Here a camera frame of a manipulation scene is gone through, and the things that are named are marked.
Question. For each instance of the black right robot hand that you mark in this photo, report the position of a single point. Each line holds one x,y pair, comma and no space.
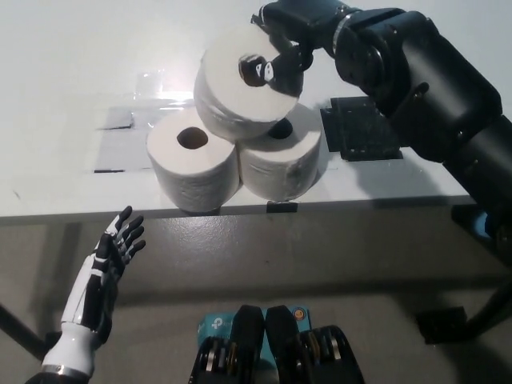
308,20

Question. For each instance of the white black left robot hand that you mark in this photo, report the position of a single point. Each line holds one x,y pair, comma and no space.
82,304

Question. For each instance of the white toilet paper roll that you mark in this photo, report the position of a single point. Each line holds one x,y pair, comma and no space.
192,176
280,168
224,92

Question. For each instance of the black left robot body block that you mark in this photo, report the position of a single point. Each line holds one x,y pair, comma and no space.
232,356

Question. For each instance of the black tape patch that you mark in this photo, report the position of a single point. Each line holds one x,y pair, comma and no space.
360,128

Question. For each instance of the teal router box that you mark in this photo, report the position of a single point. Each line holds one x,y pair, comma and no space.
218,325

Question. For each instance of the clear plastic sheet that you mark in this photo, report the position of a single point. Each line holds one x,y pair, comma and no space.
120,150

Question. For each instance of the clear plastic tape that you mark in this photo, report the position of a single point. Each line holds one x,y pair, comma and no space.
160,86

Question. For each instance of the blue round object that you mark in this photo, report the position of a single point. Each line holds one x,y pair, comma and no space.
481,225

